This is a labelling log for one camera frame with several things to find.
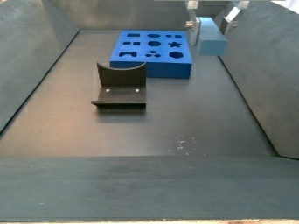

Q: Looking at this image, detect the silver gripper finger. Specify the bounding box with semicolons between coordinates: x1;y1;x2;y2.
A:
185;0;201;46
219;0;248;35

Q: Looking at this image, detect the light blue rectangular block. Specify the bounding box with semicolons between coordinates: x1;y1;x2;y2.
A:
197;17;228;56

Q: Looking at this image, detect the blue foam shape board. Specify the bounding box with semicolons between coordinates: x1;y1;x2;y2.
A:
109;30;192;79

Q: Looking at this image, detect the black curved fixture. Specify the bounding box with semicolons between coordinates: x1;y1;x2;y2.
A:
91;63;147;107

